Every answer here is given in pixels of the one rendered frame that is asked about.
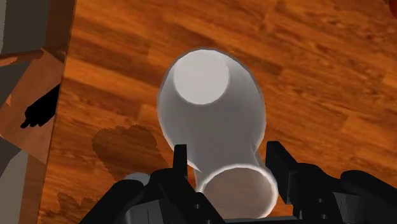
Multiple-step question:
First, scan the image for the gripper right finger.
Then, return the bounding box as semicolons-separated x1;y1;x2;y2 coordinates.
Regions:
267;141;397;224

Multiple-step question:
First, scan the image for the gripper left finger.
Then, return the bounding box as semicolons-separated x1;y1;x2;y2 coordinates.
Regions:
79;144;225;224

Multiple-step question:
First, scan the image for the white vase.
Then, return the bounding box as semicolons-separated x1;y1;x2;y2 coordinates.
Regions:
156;47;279;220

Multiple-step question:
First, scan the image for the brown wooden table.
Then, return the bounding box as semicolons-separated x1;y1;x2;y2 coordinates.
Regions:
18;0;397;224

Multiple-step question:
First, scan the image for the brown wooden chair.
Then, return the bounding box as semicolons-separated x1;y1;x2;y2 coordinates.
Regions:
0;48;66;165

